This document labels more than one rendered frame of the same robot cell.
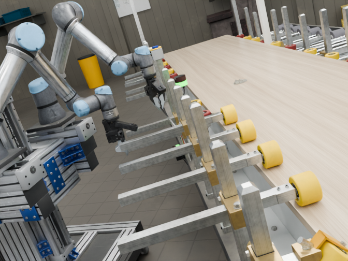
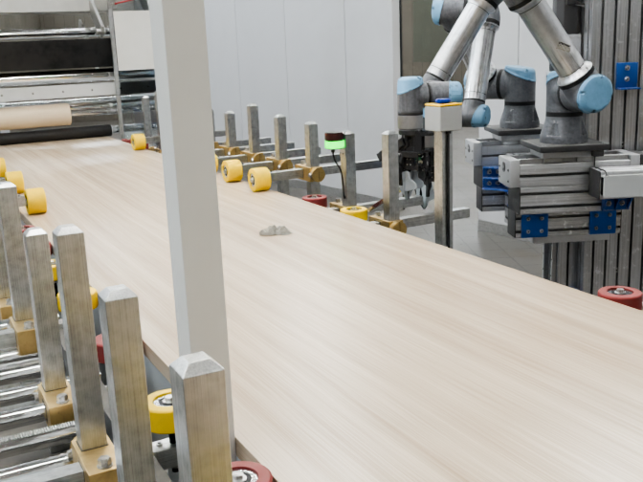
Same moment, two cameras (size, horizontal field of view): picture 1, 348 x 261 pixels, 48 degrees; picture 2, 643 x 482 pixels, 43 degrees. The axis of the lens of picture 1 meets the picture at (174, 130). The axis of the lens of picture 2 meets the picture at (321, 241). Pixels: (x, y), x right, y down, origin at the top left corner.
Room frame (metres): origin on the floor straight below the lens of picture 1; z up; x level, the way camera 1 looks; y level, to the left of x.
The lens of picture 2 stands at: (4.21, -1.25, 1.38)
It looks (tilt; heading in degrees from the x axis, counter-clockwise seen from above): 14 degrees down; 155
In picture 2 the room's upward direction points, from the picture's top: 2 degrees counter-clockwise
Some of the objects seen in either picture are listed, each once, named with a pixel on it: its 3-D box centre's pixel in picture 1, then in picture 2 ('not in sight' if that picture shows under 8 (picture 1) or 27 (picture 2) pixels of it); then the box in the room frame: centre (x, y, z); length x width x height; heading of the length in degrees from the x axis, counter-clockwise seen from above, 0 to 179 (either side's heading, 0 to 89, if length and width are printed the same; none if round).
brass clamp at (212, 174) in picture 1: (213, 168); (253, 158); (1.13, -0.08, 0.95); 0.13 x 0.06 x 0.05; 2
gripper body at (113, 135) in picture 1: (114, 129); (428, 164); (1.85, 0.28, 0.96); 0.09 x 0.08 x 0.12; 92
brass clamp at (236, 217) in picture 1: (234, 205); (230, 152); (0.88, -0.09, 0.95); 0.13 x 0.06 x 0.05; 2
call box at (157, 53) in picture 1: (157, 54); (443, 118); (2.41, -0.04, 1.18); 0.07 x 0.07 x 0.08; 2
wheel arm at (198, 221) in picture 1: (213, 215); (241, 149); (0.86, -0.03, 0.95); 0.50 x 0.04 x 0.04; 92
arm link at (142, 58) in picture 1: (143, 57); (410, 96); (2.13, 0.04, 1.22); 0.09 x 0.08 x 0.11; 76
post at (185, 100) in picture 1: (200, 153); (282, 179); (1.40, -0.07, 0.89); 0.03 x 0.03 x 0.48; 2
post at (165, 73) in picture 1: (175, 108); (391, 211); (2.15, -0.05, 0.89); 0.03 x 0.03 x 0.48; 2
